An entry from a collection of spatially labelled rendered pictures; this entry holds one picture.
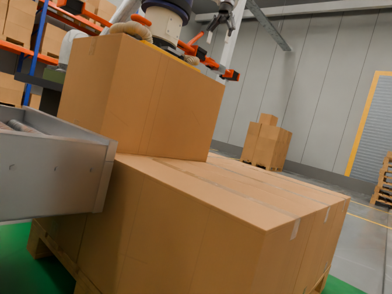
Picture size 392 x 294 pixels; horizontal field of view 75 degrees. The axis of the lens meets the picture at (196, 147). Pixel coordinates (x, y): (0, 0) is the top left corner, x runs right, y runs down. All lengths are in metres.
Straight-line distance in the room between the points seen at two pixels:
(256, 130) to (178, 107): 7.19
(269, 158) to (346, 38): 5.49
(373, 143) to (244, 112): 4.90
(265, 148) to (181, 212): 7.47
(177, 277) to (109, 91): 0.60
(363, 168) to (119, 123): 9.45
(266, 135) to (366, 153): 3.51
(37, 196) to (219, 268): 0.44
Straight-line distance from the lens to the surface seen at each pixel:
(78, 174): 0.72
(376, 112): 10.24
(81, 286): 1.03
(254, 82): 11.80
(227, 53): 4.51
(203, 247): 0.62
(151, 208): 0.71
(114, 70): 0.93
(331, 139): 10.35
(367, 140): 10.09
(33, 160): 0.67
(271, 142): 8.01
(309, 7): 11.59
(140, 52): 0.98
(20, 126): 1.19
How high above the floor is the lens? 0.70
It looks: 4 degrees down
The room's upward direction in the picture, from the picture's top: 14 degrees clockwise
